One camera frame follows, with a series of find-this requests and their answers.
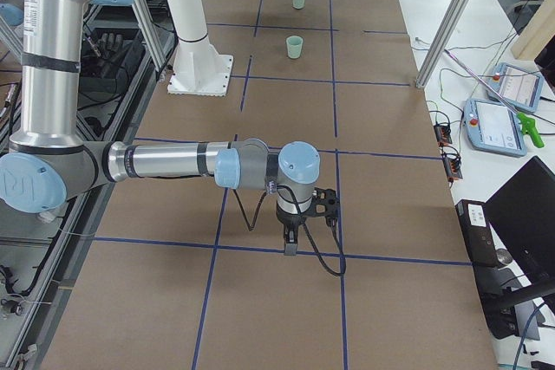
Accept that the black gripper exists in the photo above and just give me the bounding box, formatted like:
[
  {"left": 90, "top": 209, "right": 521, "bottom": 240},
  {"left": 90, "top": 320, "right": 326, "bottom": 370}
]
[{"left": 276, "top": 209, "right": 311, "bottom": 256}]

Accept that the orange circuit board lower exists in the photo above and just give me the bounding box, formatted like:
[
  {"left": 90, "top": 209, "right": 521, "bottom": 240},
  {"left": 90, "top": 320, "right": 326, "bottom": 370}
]
[{"left": 441, "top": 153, "right": 463, "bottom": 183}]

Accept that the orange circuit board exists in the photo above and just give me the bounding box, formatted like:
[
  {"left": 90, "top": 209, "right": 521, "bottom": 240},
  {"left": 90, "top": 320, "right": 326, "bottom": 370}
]
[
  {"left": 434, "top": 124, "right": 453, "bottom": 146},
  {"left": 441, "top": 153, "right": 463, "bottom": 183}
]

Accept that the orange circuit board upper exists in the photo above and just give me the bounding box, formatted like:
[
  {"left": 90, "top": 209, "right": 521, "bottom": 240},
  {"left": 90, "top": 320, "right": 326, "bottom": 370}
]
[{"left": 434, "top": 124, "right": 453, "bottom": 146}]

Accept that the black desktop device box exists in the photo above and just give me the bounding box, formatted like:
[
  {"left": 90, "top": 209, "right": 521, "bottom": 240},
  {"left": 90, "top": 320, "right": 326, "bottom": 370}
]
[{"left": 455, "top": 199, "right": 513, "bottom": 268}]

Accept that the teach pendant tablet near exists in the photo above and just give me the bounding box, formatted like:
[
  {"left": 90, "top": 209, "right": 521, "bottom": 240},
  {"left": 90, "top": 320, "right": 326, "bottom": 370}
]
[{"left": 463, "top": 99, "right": 527, "bottom": 157}]

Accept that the black monitor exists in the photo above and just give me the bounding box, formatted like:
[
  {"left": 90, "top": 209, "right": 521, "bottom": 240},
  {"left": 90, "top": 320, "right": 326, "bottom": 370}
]
[{"left": 485, "top": 156, "right": 554, "bottom": 283}]

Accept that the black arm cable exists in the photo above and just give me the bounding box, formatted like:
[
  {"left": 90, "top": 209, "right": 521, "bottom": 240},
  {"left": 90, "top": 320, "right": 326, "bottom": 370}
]
[{"left": 233, "top": 183, "right": 348, "bottom": 276}]

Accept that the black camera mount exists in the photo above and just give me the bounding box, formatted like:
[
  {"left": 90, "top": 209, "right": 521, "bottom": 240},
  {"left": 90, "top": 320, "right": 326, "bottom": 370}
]
[{"left": 306, "top": 188, "right": 340, "bottom": 227}]

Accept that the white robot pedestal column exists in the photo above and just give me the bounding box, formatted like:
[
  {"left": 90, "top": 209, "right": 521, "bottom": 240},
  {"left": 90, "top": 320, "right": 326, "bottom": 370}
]
[{"left": 167, "top": 0, "right": 233, "bottom": 96}]

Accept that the aluminium frame post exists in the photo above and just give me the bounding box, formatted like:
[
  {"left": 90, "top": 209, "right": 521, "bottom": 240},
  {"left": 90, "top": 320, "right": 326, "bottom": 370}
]
[{"left": 415, "top": 0, "right": 469, "bottom": 88}]

